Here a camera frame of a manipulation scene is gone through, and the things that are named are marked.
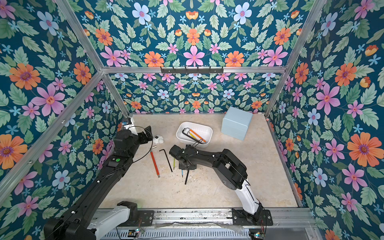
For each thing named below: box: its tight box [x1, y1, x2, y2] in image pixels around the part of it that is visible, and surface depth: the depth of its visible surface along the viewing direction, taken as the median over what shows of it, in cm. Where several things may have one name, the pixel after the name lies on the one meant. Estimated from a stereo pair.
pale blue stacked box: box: [221, 106, 253, 141], surface depth 99 cm
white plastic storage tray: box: [176, 122, 214, 148], surface depth 108 cm
